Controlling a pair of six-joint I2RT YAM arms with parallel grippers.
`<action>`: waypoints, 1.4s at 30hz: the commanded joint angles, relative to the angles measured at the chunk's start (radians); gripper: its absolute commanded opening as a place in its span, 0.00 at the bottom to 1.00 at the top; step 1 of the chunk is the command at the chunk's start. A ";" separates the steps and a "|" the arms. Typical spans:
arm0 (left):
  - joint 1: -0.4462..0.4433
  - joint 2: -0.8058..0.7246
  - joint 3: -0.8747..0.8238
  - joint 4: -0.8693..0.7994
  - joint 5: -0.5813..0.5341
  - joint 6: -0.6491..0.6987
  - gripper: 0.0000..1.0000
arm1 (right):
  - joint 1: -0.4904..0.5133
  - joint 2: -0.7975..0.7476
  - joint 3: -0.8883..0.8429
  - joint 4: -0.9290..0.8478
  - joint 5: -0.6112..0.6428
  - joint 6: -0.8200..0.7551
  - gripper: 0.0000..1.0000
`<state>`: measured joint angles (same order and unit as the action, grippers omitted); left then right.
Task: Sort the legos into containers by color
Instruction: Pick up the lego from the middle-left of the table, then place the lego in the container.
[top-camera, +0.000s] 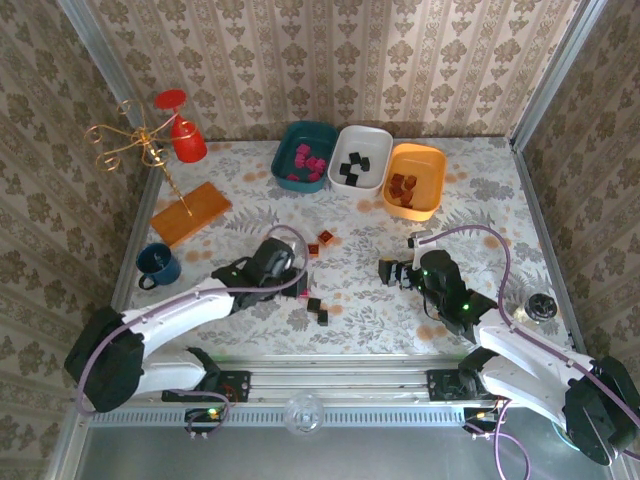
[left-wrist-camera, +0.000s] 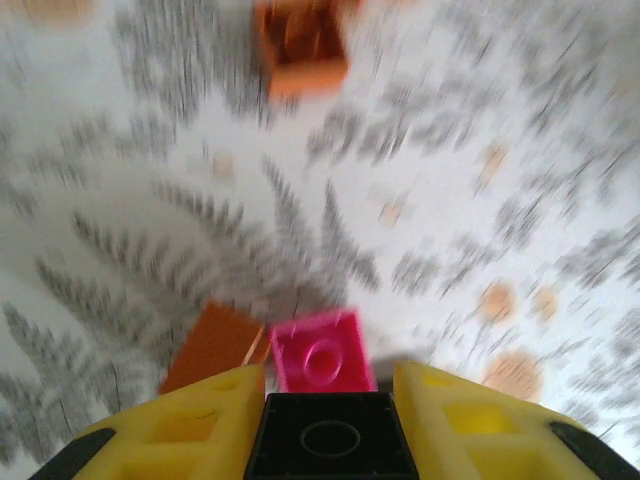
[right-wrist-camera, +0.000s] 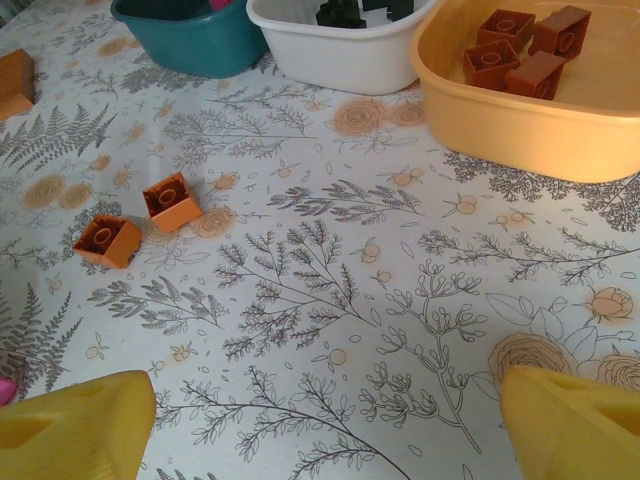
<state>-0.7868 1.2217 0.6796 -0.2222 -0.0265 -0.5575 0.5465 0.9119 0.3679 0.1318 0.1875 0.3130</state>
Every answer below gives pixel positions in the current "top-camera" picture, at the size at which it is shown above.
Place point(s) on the black lego brick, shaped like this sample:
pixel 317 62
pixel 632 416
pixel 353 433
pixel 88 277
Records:
pixel 314 305
pixel 323 317
pixel 365 163
pixel 346 170
pixel 356 158
pixel 353 180

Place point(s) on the orange plastic container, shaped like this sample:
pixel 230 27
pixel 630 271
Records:
pixel 427 170

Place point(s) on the white plastic container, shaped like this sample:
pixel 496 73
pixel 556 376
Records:
pixel 370 142

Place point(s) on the teal plastic container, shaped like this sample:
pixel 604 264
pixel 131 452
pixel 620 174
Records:
pixel 320 135

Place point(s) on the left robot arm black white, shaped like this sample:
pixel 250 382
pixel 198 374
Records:
pixel 175 315

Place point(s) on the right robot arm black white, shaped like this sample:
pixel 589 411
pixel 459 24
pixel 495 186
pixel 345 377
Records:
pixel 525 350

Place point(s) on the orange wooden board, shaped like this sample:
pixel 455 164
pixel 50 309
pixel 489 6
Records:
pixel 205 200

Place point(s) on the clear glass tumbler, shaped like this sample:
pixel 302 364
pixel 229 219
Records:
pixel 540 306

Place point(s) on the dark blue mug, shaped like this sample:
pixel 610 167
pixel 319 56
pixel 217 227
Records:
pixel 160 265

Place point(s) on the clear round wine glass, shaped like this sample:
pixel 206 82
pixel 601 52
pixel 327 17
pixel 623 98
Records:
pixel 302 414

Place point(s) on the small circuit board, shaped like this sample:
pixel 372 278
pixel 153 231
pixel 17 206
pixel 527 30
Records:
pixel 480 417
pixel 205 415

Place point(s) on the red wine glass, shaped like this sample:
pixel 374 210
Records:
pixel 189 142

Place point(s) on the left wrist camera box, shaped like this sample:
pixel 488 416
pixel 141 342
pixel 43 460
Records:
pixel 285 255

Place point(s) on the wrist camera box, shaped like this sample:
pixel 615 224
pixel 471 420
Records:
pixel 419 241
pixel 285 255

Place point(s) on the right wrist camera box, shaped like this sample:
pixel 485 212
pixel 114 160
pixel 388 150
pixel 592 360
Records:
pixel 419 241

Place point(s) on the aluminium frame rail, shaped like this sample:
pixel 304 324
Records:
pixel 340 380

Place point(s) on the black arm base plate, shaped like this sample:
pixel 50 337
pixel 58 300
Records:
pixel 235 385
pixel 445 385

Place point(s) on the aluminium table side rail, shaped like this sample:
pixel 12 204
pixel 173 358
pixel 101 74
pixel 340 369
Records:
pixel 546 240
pixel 145 200

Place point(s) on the aluminium frame post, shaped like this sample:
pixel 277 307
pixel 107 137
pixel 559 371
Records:
pixel 557 70
pixel 107 65

